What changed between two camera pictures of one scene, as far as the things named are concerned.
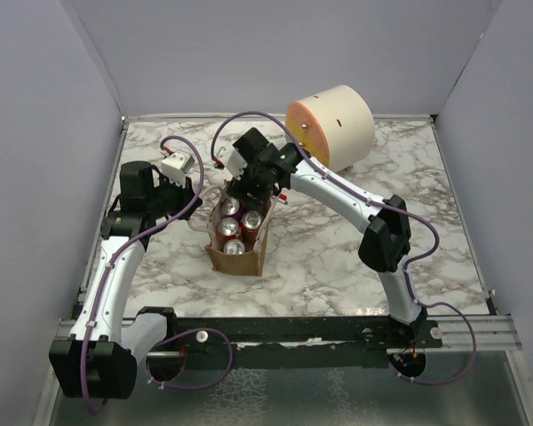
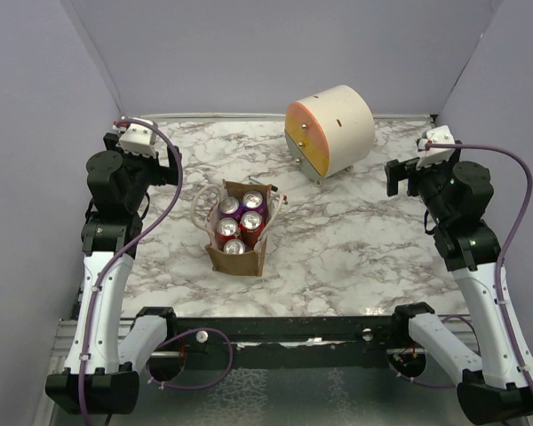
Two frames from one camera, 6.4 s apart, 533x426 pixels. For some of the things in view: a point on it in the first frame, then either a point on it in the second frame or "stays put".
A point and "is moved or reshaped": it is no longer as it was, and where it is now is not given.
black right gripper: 241,188 → 398,170
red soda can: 228,228 stays put
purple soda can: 229,208 stays put
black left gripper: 186,195 → 163,174
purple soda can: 252,217 is moved or reshaped
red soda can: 250,222 stays put
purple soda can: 234,247 stays put
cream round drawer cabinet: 337,126 stays put
